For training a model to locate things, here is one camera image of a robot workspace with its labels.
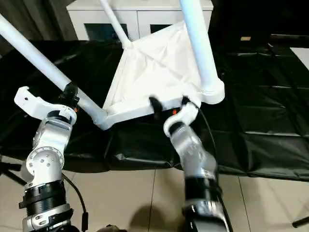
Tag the white plastic table top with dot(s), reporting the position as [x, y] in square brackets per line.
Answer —
[149, 77]

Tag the white plastic table leg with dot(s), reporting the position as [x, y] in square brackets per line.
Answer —
[116, 21]
[198, 43]
[36, 53]

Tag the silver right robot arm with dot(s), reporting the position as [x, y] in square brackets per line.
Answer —
[190, 145]

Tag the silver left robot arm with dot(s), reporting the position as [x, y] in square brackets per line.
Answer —
[50, 135]

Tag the black mat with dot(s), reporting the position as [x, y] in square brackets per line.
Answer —
[241, 120]

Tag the white cabinet with glass doors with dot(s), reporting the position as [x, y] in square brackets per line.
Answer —
[96, 14]

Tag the grey curtain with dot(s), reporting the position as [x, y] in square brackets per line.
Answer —
[36, 17]

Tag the small yellow tag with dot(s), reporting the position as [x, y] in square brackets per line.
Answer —
[245, 38]

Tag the black metal bar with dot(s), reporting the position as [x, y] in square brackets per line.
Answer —
[289, 39]

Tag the white flat panel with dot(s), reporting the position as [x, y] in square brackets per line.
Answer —
[300, 54]

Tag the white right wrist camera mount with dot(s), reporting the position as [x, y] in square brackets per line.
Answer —
[186, 113]

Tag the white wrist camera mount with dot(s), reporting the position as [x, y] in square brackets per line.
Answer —
[31, 101]
[186, 113]

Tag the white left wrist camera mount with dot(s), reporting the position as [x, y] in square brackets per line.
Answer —
[31, 101]

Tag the black folding table frame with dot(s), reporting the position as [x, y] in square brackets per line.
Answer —
[12, 172]

